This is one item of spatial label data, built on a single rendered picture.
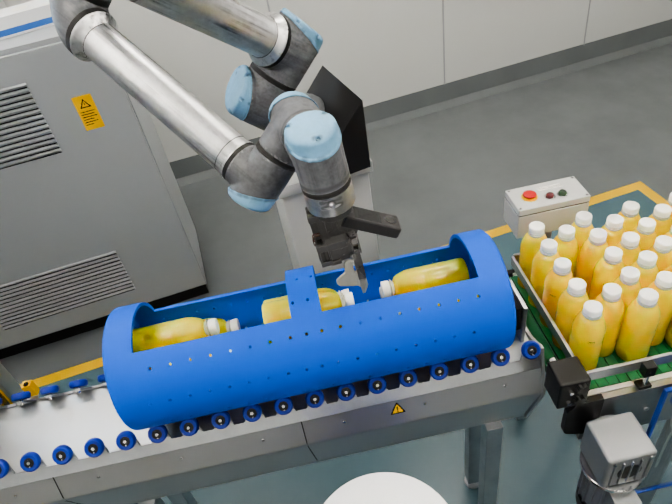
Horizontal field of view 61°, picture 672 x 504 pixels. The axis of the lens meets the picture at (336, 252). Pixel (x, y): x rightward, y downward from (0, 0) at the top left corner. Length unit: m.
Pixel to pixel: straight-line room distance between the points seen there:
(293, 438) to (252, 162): 0.70
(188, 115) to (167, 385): 0.55
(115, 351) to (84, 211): 1.55
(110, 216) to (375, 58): 2.16
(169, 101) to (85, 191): 1.57
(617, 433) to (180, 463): 1.01
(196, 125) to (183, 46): 2.66
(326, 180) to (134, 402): 0.64
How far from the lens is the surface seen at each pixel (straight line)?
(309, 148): 0.93
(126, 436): 1.47
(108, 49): 1.30
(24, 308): 3.15
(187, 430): 1.43
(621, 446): 1.47
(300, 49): 1.70
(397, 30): 4.11
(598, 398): 1.48
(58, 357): 3.26
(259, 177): 1.08
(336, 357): 1.23
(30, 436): 1.68
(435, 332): 1.24
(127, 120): 2.56
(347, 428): 1.45
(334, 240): 1.06
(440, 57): 4.32
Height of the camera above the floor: 2.09
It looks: 41 degrees down
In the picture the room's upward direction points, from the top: 11 degrees counter-clockwise
